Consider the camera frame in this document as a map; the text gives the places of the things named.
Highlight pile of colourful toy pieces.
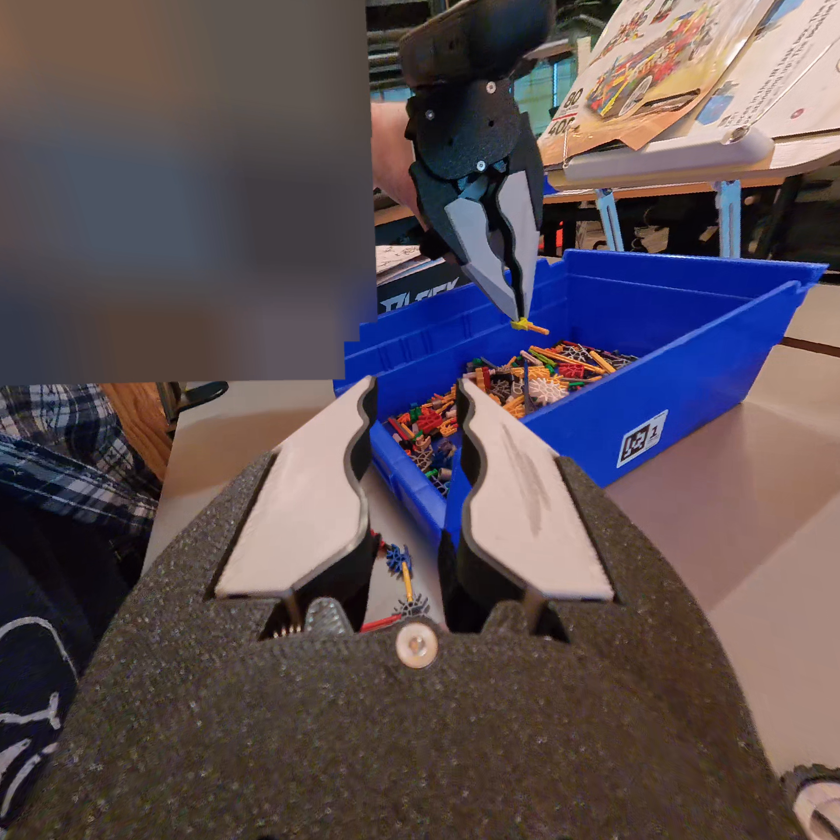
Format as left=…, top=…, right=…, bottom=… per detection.
left=387, top=340, right=642, bottom=497

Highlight person's left hand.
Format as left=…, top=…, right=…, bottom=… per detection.
left=371, top=100, right=427, bottom=223

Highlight colourful spoked wheel model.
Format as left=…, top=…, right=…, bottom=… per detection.
left=360, top=528, right=432, bottom=635

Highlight blue bin with toy pieces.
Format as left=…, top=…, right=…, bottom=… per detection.
left=333, top=249, right=829, bottom=547

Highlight colourful toy car model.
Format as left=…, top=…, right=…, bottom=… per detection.
left=781, top=764, right=840, bottom=840

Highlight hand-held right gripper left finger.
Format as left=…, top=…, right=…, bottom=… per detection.
left=214, top=376, right=382, bottom=616

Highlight black box with white print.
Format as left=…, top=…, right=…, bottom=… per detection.
left=375, top=259, right=475, bottom=324

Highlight dark printed shirt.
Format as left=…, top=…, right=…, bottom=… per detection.
left=0, top=499, right=143, bottom=829

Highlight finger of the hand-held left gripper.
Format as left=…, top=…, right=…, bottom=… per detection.
left=497, top=171, right=538, bottom=320
left=444, top=196, right=521, bottom=318

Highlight toy box with car picture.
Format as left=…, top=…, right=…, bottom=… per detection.
left=537, top=0, right=840, bottom=169

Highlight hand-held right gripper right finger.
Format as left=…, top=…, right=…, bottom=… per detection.
left=457, top=378, right=616, bottom=624

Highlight wooden post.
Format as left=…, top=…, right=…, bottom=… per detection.
left=101, top=384, right=176, bottom=481

